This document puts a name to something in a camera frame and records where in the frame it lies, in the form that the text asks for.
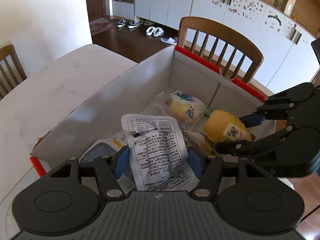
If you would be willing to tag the wooden chair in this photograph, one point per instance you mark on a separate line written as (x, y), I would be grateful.
(12, 73)
(220, 44)

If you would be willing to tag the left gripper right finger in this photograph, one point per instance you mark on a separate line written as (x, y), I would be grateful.
(208, 171)

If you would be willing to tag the white green snack bag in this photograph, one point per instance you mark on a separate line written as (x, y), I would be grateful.
(110, 146)

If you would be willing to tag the yellow capsule toy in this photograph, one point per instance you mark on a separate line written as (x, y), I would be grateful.
(222, 126)

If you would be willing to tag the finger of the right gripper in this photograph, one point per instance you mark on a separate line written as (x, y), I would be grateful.
(252, 120)
(244, 148)

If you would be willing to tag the red cardboard box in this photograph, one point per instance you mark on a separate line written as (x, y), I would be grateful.
(131, 91)

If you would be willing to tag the yellow bread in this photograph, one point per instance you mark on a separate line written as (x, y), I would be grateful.
(185, 108)

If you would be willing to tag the white slippers pair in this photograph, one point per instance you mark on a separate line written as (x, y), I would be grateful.
(154, 31)

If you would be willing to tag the right wooden chair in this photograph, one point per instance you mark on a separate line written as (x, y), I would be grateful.
(220, 44)

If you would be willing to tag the silver foil snack bag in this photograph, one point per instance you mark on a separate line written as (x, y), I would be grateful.
(198, 140)

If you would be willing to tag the dark sneakers pair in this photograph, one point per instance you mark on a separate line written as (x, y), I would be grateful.
(130, 24)

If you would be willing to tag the far wooden chair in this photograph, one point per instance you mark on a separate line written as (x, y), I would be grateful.
(12, 73)

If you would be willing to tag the white printed sachet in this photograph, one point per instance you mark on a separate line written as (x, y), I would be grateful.
(158, 154)

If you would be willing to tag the white wall cabinet unit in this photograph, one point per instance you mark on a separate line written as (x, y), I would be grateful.
(289, 58)

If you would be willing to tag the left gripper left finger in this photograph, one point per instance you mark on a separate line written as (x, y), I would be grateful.
(107, 170)

